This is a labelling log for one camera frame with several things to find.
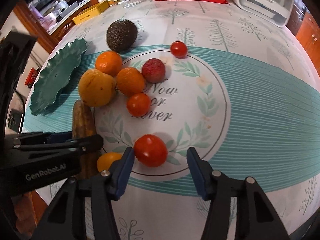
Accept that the overripe brown banana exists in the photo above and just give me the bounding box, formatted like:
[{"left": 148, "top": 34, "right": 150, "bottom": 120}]
[{"left": 72, "top": 100, "right": 100, "bottom": 180}]

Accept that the small yellow kumquat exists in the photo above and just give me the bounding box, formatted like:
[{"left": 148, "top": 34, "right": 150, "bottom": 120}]
[{"left": 97, "top": 152, "right": 122, "bottom": 172}]

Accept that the round orange mandarin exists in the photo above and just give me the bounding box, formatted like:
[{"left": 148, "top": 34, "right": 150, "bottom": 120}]
[{"left": 95, "top": 51, "right": 122, "bottom": 77}]

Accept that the medium red cherry tomato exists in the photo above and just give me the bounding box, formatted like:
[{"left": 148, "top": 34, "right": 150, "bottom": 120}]
[{"left": 126, "top": 93, "right": 151, "bottom": 117}]

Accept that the oval orange mandarin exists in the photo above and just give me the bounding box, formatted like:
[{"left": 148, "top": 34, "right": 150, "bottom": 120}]
[{"left": 116, "top": 67, "right": 146, "bottom": 97}]

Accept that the large red tomato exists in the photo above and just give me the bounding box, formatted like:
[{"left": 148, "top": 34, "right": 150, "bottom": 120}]
[{"left": 133, "top": 134, "right": 168, "bottom": 167}]

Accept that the dark brown avocado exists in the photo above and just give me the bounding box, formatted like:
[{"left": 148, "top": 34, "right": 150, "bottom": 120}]
[{"left": 106, "top": 20, "right": 138, "bottom": 53}]

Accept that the red lychee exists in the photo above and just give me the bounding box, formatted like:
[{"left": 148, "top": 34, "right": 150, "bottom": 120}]
[{"left": 142, "top": 58, "right": 165, "bottom": 83}]

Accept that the small red cherry tomato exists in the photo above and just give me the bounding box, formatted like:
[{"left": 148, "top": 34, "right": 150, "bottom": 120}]
[{"left": 170, "top": 41, "right": 188, "bottom": 59}]

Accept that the red basket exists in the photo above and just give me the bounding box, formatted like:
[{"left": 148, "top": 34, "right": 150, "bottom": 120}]
[{"left": 24, "top": 68, "right": 39, "bottom": 89}]

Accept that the dark green leaf plate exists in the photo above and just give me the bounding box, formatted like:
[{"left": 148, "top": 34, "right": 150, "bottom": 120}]
[{"left": 30, "top": 38, "right": 87, "bottom": 116}]

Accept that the wooden kitchen cabinet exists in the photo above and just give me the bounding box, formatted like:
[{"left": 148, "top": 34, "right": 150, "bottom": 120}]
[{"left": 13, "top": 0, "right": 91, "bottom": 54}]

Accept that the patterned tablecloth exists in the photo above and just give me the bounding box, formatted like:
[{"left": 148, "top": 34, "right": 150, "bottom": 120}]
[{"left": 24, "top": 1, "right": 319, "bottom": 239}]

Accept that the yellow tin box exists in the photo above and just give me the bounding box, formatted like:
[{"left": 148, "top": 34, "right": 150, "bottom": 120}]
[{"left": 73, "top": 1, "right": 110, "bottom": 25}]

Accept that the wooden cabinet right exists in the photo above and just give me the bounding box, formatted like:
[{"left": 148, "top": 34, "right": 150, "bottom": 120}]
[{"left": 286, "top": 0, "right": 319, "bottom": 74}]

